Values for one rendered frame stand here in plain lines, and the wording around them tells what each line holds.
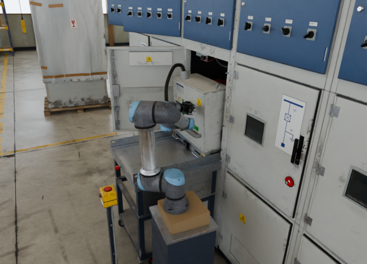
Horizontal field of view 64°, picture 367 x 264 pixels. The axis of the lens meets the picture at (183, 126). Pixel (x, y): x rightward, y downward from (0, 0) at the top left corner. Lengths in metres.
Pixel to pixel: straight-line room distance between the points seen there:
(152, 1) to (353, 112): 1.86
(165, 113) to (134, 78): 1.13
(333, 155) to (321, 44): 0.50
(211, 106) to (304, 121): 0.74
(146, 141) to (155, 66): 1.09
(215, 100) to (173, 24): 0.81
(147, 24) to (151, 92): 0.59
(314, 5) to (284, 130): 0.62
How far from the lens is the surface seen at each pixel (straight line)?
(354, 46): 1.38
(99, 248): 2.79
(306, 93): 1.53
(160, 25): 2.65
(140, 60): 2.50
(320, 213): 1.66
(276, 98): 1.67
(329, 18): 1.45
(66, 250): 2.84
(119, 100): 2.62
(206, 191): 2.34
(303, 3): 1.55
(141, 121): 1.51
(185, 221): 1.71
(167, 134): 2.61
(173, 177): 1.63
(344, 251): 1.66
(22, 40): 12.97
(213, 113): 2.11
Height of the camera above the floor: 1.95
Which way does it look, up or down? 23 degrees down
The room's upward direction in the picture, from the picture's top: 1 degrees clockwise
